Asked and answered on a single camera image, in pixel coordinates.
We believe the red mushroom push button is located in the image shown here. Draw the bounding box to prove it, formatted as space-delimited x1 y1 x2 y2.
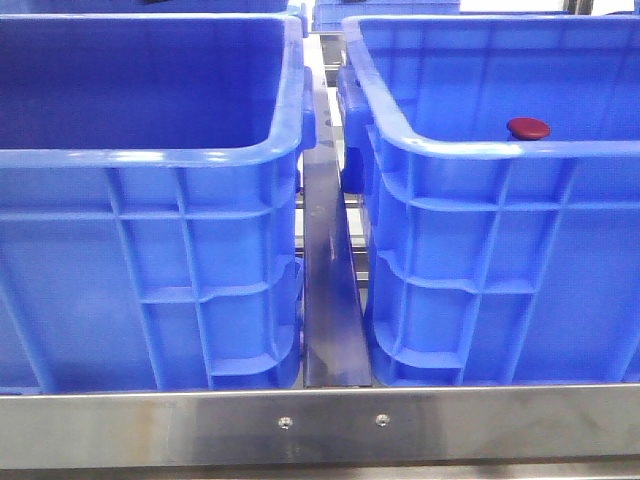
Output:
506 117 551 141

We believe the blue plastic crate right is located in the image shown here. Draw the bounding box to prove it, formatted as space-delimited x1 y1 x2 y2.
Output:
340 15 639 386

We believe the blue plastic crate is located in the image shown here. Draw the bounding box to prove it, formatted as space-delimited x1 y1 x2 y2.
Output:
1 13 315 395
340 15 639 386

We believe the blue plastic crate left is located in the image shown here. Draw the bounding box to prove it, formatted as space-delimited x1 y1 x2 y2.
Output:
1 13 315 395

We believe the blue crate rear right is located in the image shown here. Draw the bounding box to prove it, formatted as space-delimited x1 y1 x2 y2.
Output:
312 0 461 32

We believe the blue crate rear left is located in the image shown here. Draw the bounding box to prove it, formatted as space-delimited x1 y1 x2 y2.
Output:
1 0 308 37

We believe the stainless steel front rail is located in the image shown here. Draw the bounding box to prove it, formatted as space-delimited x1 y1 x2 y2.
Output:
1 384 639 469

